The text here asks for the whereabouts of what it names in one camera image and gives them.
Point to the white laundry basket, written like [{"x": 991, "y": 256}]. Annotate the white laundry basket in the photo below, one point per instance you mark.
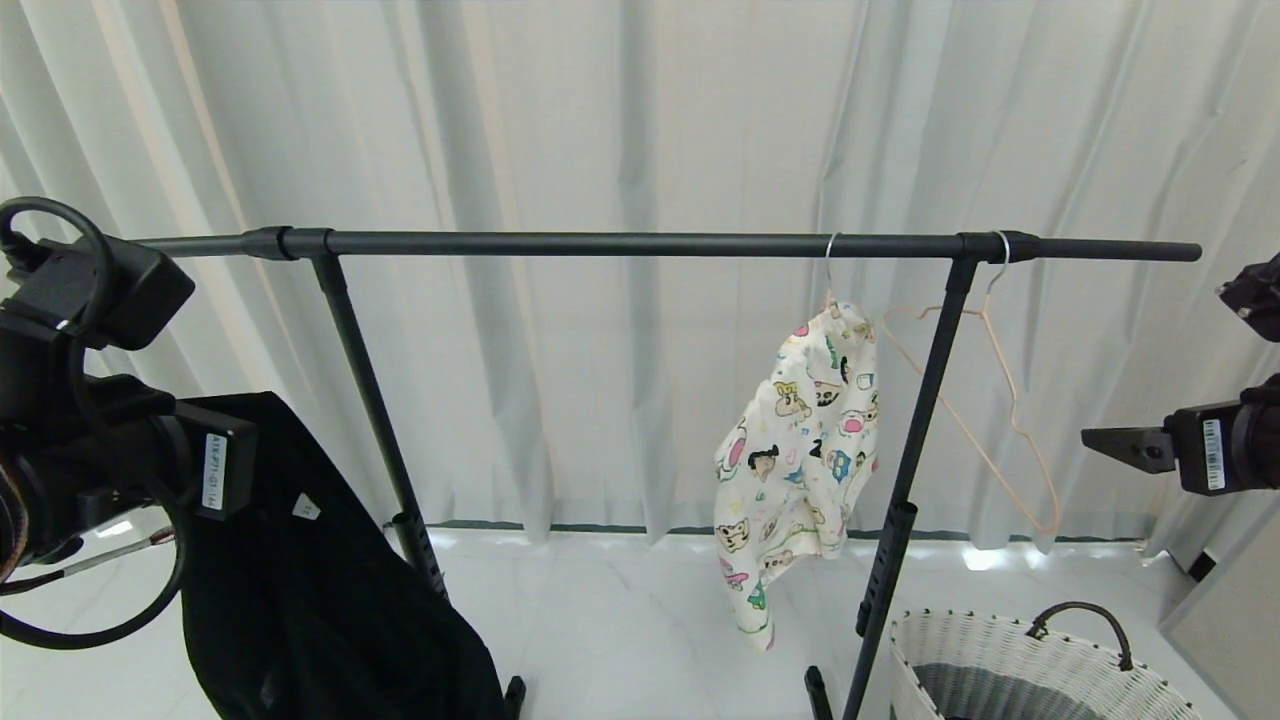
[{"x": 980, "y": 660}]

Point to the black garment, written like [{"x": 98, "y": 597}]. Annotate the black garment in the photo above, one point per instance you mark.
[{"x": 320, "y": 600}]

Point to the cream printed garment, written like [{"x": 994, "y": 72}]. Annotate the cream printed garment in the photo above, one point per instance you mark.
[{"x": 800, "y": 470}]

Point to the pink clothes hanger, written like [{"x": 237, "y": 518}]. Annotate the pink clothes hanger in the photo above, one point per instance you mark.
[
  {"x": 1010, "y": 400},
  {"x": 829, "y": 270}
]

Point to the black clothes rack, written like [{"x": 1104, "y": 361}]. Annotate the black clothes rack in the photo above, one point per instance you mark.
[{"x": 600, "y": 243}]

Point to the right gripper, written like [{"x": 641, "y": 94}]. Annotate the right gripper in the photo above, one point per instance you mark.
[{"x": 1240, "y": 450}]

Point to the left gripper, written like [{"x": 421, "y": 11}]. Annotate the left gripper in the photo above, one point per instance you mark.
[{"x": 100, "y": 460}]

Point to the white curtain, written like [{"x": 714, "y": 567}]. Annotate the white curtain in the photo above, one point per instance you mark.
[{"x": 600, "y": 120}]

